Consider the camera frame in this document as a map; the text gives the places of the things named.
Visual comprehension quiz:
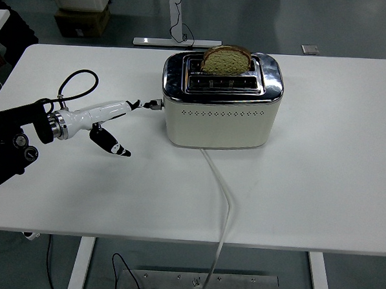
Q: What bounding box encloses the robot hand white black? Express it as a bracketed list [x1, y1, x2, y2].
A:
[61, 94, 151, 159]

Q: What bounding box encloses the cream and chrome toaster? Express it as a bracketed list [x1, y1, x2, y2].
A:
[145, 47, 286, 154]

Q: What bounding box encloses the brown cardboard box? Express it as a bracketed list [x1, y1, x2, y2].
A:
[52, 1, 112, 39]

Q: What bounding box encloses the black ridged foam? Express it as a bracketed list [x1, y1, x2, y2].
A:
[0, 0, 42, 70]

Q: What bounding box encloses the white desk stand leg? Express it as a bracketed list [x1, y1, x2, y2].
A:
[132, 0, 225, 51]

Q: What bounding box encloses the brown bread slice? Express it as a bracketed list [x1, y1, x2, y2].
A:
[199, 43, 253, 78]

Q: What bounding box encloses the white table leg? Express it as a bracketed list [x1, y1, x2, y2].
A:
[66, 235, 97, 289]
[305, 250, 336, 289]

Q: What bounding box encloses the grey floor socket plate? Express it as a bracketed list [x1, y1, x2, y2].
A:
[300, 43, 321, 56]

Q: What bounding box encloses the grey metal plate with screws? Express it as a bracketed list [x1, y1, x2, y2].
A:
[114, 267, 281, 289]

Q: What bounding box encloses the black hanging cable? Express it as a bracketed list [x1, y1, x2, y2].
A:
[167, 0, 197, 48]

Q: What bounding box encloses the thin black cable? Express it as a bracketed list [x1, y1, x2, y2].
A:
[44, 234, 61, 289]

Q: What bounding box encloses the white toaster power cord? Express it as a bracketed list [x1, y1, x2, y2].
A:
[191, 146, 236, 289]

